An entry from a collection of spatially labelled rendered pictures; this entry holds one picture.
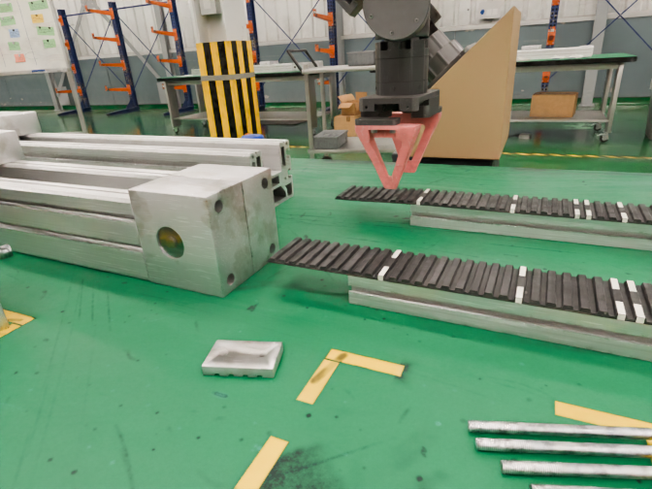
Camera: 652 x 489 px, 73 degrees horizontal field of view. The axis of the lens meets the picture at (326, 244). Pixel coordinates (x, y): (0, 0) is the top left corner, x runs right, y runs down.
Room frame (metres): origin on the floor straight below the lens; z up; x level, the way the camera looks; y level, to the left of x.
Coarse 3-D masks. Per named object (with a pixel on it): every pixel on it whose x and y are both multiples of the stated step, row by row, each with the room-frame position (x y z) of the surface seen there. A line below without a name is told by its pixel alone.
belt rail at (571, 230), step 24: (432, 216) 0.49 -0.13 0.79; (456, 216) 0.47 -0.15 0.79; (480, 216) 0.46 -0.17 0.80; (504, 216) 0.44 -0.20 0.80; (528, 216) 0.43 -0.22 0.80; (552, 216) 0.42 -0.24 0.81; (552, 240) 0.42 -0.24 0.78; (576, 240) 0.41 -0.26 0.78; (600, 240) 0.40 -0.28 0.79; (624, 240) 0.39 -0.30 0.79; (648, 240) 0.38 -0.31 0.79
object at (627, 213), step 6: (618, 204) 0.43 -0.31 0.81; (630, 204) 0.42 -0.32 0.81; (618, 210) 0.41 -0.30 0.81; (624, 210) 0.41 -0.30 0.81; (630, 210) 0.41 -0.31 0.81; (636, 210) 0.41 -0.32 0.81; (618, 216) 0.40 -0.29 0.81; (624, 216) 0.39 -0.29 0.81; (630, 216) 0.40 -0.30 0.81; (636, 216) 0.39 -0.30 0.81; (624, 222) 0.39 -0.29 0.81; (630, 222) 0.39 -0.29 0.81; (636, 222) 0.38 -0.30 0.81; (642, 222) 0.38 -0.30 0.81
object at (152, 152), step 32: (32, 160) 0.76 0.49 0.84; (64, 160) 0.72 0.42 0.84; (96, 160) 0.70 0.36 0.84; (128, 160) 0.67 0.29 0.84; (160, 160) 0.63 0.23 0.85; (192, 160) 0.60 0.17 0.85; (224, 160) 0.57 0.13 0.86; (256, 160) 0.58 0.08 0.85; (288, 160) 0.64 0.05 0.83; (288, 192) 0.64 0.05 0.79
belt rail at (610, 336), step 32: (352, 288) 0.33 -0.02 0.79; (384, 288) 0.31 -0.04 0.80; (416, 288) 0.30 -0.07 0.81; (448, 320) 0.28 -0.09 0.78; (480, 320) 0.27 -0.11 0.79; (512, 320) 0.26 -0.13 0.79; (544, 320) 0.26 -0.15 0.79; (576, 320) 0.25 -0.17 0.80; (608, 320) 0.24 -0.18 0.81; (608, 352) 0.24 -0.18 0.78; (640, 352) 0.23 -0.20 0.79
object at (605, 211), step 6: (594, 204) 0.43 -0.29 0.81; (600, 204) 0.43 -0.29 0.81; (606, 204) 0.43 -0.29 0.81; (612, 204) 0.43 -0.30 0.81; (594, 210) 0.42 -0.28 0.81; (600, 210) 0.41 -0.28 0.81; (606, 210) 0.42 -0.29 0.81; (612, 210) 0.41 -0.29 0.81; (600, 216) 0.40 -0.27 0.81; (606, 216) 0.40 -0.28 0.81; (612, 216) 0.39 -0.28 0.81
